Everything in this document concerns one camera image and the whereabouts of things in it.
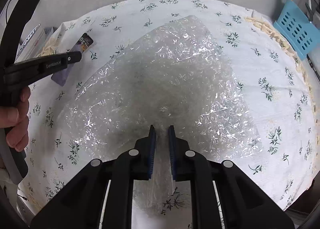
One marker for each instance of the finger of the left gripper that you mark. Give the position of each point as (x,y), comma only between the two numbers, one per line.
(50,62)

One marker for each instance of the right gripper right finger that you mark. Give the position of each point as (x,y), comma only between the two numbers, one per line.
(172,138)

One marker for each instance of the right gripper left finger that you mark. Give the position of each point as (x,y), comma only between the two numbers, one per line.
(152,147)

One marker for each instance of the clear bubble wrap sheet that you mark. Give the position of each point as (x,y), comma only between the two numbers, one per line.
(175,75)

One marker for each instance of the left hand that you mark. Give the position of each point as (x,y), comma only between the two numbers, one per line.
(16,118)

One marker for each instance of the blue white porcelain bowl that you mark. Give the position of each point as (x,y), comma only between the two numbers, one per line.
(26,41)

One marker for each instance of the purple sachet packet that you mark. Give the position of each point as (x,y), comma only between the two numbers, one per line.
(76,55)

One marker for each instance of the white floral tablecloth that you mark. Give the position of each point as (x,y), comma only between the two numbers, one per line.
(269,72)

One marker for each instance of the blue plastic utensil basket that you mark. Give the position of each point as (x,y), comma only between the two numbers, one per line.
(294,25)

